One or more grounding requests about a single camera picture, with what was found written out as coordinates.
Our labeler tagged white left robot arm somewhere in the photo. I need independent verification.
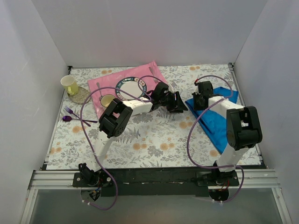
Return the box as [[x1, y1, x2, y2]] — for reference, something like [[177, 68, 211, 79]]
[[78, 82, 188, 187]]

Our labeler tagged purple plastic spoon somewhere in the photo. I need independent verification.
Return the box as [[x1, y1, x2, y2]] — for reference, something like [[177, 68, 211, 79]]
[[62, 116, 97, 123]]

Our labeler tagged silver fork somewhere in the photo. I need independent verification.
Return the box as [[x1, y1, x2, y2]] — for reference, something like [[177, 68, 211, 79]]
[[149, 67, 159, 83]]

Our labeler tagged round speckled coaster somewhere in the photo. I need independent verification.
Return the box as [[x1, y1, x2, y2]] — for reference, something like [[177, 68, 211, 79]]
[[68, 86, 90, 104]]

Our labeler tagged yellow mug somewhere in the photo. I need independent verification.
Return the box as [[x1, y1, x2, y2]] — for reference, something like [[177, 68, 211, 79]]
[[60, 75, 79, 96]]

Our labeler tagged blue cloth napkin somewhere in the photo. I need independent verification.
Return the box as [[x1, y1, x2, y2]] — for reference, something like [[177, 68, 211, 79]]
[[185, 87, 239, 154]]

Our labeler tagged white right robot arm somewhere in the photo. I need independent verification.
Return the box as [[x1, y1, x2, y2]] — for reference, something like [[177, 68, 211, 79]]
[[192, 79, 263, 186]]

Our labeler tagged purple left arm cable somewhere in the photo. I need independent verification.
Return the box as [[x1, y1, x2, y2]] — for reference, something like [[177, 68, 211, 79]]
[[80, 76, 162, 210]]

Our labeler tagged purple plastic fork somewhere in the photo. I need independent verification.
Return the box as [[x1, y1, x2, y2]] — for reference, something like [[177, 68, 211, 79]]
[[64, 106, 80, 119]]

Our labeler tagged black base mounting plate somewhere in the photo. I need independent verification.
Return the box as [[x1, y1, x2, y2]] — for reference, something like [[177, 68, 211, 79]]
[[72, 167, 239, 197]]

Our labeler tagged aluminium front frame rail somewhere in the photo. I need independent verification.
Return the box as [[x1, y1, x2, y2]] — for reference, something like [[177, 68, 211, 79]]
[[28, 169, 281, 190]]

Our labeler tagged white plate green rim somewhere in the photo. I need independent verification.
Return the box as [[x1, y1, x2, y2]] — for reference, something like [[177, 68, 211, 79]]
[[115, 77, 147, 101]]

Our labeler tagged pink satin placemat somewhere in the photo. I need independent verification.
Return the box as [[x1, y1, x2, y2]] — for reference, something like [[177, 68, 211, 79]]
[[87, 61, 167, 118]]

